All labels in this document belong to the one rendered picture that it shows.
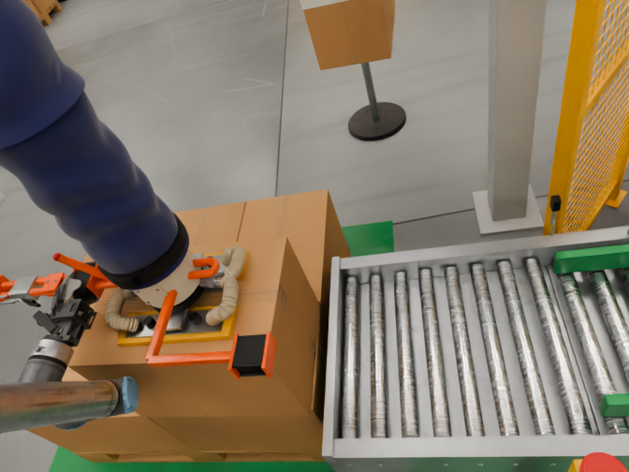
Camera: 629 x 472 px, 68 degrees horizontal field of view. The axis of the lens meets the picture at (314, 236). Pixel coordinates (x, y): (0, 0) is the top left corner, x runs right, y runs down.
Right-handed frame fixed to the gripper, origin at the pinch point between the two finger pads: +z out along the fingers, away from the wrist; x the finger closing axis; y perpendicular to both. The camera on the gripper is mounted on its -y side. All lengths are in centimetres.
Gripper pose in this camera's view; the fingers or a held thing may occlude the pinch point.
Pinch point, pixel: (79, 281)
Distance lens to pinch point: 149.3
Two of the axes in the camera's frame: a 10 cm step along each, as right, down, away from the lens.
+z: 0.7, -7.6, 6.4
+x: -2.6, -6.3, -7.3
